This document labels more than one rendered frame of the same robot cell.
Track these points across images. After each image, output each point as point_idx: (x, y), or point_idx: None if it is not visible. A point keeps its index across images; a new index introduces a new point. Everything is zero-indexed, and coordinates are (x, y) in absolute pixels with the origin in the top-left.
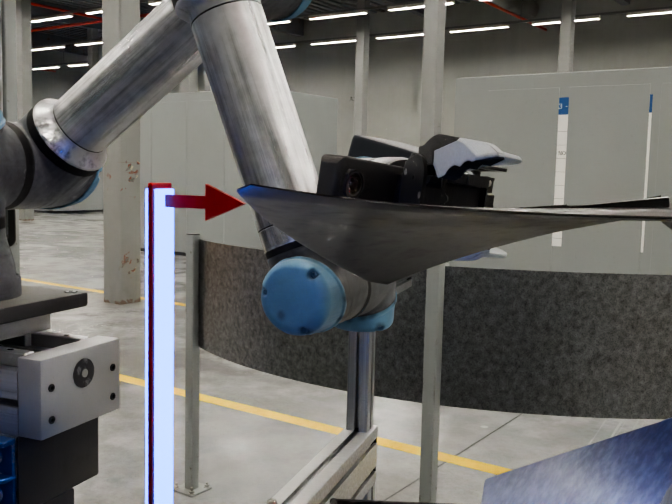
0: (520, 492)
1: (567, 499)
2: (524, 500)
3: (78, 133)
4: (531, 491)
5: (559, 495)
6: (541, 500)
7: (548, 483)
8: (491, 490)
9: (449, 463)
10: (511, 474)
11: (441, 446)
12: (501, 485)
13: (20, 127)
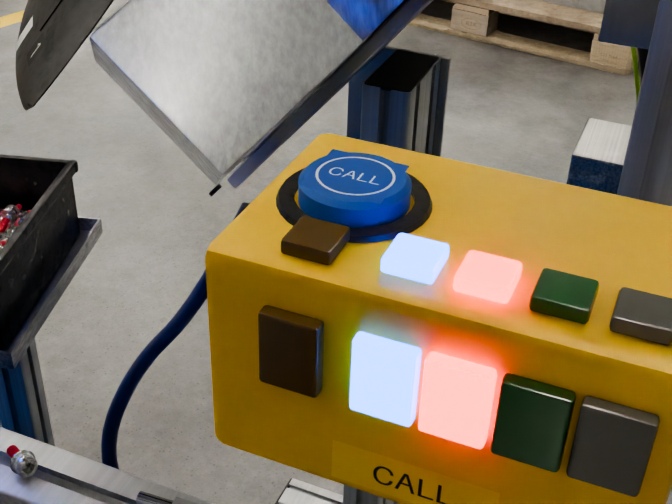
0: (145, 22)
1: (198, 1)
2: (156, 25)
3: None
4: (156, 15)
5: (188, 3)
6: (173, 16)
7: (168, 1)
8: (109, 39)
9: None
10: (119, 15)
11: None
12: (117, 29)
13: None
